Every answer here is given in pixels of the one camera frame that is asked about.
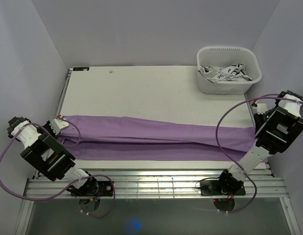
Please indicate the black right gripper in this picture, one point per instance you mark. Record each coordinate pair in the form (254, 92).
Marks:
(258, 121)

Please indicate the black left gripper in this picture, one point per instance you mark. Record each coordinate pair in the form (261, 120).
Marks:
(48, 125)

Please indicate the purple trousers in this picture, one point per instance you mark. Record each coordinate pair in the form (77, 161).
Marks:
(134, 139)

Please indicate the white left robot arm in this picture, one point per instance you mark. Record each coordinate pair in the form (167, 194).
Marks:
(43, 151)

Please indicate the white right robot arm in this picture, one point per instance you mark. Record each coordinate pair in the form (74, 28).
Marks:
(275, 130)

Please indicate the black white printed trousers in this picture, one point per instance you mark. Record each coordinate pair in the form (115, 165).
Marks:
(232, 73)

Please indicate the black blue label sticker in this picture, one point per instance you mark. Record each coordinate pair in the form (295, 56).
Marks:
(80, 68)

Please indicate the white plastic basket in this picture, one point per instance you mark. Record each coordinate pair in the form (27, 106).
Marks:
(222, 57)

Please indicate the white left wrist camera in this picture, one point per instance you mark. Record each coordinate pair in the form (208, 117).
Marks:
(64, 123)

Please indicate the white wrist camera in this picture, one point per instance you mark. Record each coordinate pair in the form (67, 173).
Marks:
(259, 108)
(64, 123)

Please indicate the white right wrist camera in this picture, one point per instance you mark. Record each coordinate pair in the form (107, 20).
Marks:
(259, 108)

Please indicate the aluminium rail frame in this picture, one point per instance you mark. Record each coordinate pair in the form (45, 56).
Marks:
(154, 198)

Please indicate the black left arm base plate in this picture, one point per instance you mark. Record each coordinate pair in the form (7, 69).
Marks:
(106, 189)

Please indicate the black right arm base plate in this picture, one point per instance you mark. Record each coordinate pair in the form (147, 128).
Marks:
(208, 188)

